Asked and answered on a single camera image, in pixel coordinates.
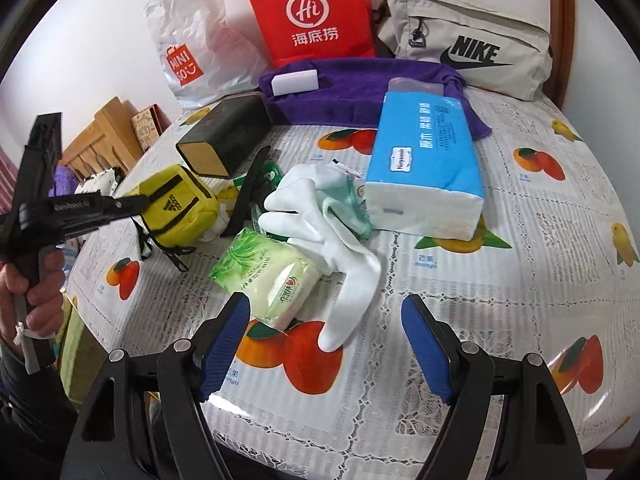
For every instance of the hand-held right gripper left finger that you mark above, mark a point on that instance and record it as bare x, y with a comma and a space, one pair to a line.
225, 345

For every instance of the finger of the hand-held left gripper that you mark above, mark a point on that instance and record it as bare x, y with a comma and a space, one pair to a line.
100, 203
95, 224

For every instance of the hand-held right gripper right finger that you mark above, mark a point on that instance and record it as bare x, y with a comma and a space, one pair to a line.
425, 345

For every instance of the green wet wipes pack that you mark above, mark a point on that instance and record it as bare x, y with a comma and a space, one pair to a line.
265, 275

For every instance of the white socks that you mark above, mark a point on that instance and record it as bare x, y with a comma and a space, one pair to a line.
320, 220

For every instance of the green snack packet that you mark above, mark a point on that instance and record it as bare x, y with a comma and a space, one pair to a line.
272, 172

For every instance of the fruit print sachet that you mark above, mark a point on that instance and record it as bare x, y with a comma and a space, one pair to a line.
345, 170

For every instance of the person's left forearm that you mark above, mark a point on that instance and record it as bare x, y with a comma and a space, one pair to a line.
30, 410

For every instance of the person's left hand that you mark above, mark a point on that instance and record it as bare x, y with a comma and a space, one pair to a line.
45, 290

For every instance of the white spotted cloth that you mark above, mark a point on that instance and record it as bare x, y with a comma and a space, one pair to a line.
97, 182

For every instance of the pink striped cloth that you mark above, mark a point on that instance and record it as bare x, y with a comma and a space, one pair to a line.
7, 180

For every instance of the purple plush toy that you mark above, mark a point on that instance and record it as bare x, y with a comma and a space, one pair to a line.
65, 180

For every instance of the wooden headboard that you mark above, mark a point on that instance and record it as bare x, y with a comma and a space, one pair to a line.
100, 135

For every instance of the fruit print tablecloth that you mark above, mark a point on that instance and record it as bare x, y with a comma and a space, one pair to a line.
525, 285

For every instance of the dark green tin box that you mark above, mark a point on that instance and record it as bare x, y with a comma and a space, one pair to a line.
225, 130

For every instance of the black plastic strip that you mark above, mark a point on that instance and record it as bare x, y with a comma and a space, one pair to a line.
247, 190

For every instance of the pale green mesh sock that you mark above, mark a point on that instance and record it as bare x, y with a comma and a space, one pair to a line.
345, 205

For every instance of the blue tissue pack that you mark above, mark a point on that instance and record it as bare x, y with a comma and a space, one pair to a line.
425, 160

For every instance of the white plastic shopping bag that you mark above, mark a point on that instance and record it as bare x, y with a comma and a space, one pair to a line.
200, 35

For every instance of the white sponge block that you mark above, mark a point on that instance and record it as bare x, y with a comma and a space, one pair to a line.
295, 81

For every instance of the purple cloth tray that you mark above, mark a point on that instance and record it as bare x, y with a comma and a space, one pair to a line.
350, 95

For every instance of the red paper bag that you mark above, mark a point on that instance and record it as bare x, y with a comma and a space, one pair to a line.
310, 10

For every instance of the beige waist bag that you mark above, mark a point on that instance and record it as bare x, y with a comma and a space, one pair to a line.
450, 25

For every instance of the brown wooden chair back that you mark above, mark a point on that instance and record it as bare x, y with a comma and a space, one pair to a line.
562, 20

